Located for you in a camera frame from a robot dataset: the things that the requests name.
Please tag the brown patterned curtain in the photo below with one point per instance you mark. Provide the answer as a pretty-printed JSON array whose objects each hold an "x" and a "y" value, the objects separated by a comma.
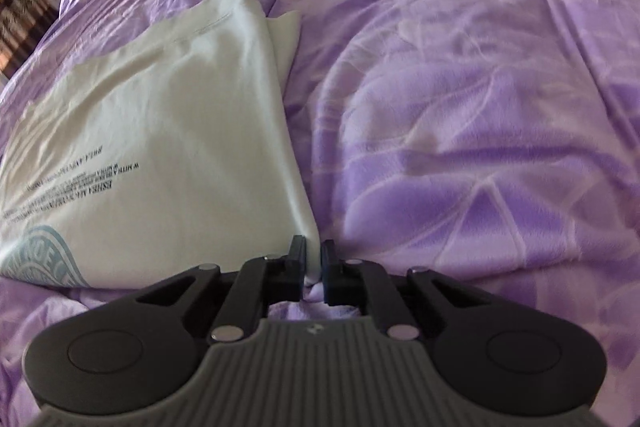
[{"x": 23, "y": 23}]

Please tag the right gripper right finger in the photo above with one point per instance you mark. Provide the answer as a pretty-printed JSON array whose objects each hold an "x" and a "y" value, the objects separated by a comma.
[{"x": 365, "y": 285}]

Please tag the purple floral bed blanket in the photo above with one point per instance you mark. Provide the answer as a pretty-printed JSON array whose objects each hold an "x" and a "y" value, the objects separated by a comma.
[{"x": 495, "y": 141}]

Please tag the white Nevada sweatshirt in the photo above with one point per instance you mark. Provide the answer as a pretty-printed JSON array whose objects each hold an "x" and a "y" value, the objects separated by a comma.
[{"x": 169, "y": 152}]

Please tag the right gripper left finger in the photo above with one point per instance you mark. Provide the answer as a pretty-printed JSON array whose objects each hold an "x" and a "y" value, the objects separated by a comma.
[{"x": 245, "y": 296}]

